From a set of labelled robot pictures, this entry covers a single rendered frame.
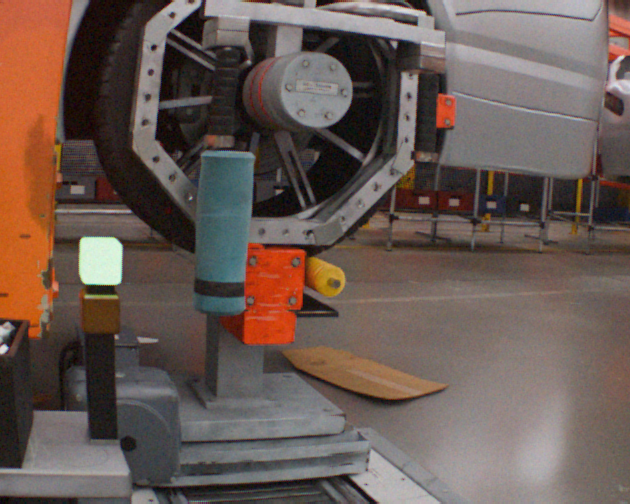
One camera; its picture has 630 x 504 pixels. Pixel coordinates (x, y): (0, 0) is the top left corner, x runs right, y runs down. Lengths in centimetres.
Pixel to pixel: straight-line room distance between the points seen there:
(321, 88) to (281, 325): 44
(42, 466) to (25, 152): 36
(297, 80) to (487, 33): 62
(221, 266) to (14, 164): 49
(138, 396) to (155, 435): 6
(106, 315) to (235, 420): 81
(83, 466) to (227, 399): 89
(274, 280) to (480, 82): 65
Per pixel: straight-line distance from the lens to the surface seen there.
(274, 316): 139
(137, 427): 110
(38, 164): 86
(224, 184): 121
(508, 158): 173
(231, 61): 111
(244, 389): 159
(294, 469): 155
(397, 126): 146
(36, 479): 71
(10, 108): 86
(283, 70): 122
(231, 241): 122
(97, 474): 72
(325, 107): 124
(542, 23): 182
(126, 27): 139
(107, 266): 72
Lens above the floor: 76
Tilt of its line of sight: 8 degrees down
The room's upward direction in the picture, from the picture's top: 4 degrees clockwise
